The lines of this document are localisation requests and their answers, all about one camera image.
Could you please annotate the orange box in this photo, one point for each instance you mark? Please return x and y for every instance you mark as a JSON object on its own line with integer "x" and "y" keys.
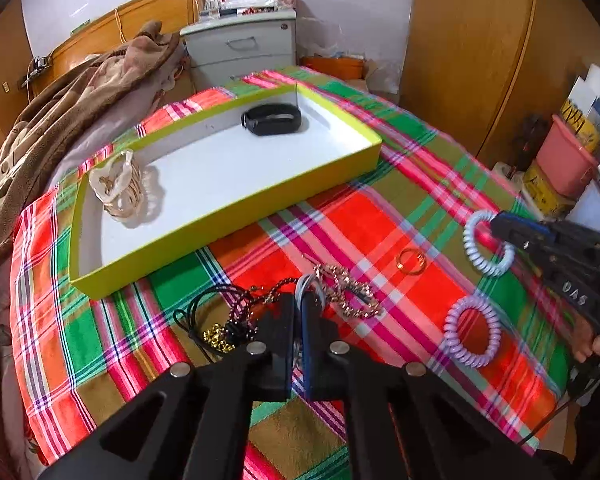
{"x": 335, "y": 66}

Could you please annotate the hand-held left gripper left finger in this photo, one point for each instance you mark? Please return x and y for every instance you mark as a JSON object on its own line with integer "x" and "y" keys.
{"x": 280, "y": 350}

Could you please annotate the power strip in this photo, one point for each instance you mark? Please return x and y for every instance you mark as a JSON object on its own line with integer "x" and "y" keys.
{"x": 39, "y": 67}

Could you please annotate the grey nightstand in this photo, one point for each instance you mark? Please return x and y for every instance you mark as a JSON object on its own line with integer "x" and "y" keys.
{"x": 240, "y": 60}

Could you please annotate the glass cup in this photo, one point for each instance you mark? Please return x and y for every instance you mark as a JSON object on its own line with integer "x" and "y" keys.
{"x": 205, "y": 9}

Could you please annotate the brown fleece blanket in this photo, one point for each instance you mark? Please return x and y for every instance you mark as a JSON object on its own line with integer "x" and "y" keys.
{"x": 55, "y": 105}

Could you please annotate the stack of white boxes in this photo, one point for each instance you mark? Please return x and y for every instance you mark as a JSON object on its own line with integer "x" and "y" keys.
{"x": 595, "y": 100}

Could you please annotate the pink plastic bucket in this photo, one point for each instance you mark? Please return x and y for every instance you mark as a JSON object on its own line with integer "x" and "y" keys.
{"x": 565, "y": 155}

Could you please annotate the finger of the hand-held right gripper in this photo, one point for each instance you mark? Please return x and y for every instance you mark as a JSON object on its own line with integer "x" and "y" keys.
{"x": 517, "y": 227}
{"x": 532, "y": 249}

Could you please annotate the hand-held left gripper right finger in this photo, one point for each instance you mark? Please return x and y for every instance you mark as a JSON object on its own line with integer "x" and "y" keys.
{"x": 306, "y": 350}

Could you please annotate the white plastic bag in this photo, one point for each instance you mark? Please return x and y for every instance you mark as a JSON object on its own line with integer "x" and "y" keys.
{"x": 380, "y": 70}

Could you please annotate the pale pink bedsheet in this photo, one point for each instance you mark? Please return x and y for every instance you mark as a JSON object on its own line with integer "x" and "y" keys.
{"x": 105, "y": 125}

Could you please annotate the wooden headboard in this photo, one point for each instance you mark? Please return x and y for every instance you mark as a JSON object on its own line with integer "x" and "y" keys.
{"x": 145, "y": 15}

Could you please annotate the white hair claw clip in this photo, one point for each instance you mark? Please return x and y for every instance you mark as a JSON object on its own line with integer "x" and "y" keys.
{"x": 126, "y": 167}

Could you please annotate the tan hair claw clip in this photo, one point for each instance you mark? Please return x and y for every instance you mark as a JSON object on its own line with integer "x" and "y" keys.
{"x": 145, "y": 195}

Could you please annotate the wooden wardrobe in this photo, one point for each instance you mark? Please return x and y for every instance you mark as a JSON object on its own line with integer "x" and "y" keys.
{"x": 2, "y": 60}
{"x": 480, "y": 35}

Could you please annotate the black smart band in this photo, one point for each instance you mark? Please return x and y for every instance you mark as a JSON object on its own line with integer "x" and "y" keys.
{"x": 275, "y": 129}

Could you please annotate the pile of small packets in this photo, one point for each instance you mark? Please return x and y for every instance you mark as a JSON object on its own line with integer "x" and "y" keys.
{"x": 255, "y": 2}

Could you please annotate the plaid cloth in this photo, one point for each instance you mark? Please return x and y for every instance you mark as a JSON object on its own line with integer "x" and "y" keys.
{"x": 340, "y": 220}

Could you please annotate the yellow cardboard box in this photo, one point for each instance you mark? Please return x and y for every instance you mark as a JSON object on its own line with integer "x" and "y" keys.
{"x": 545, "y": 190}

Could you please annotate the yellow-green cardboard box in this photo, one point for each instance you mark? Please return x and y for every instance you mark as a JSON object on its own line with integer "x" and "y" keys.
{"x": 230, "y": 170}

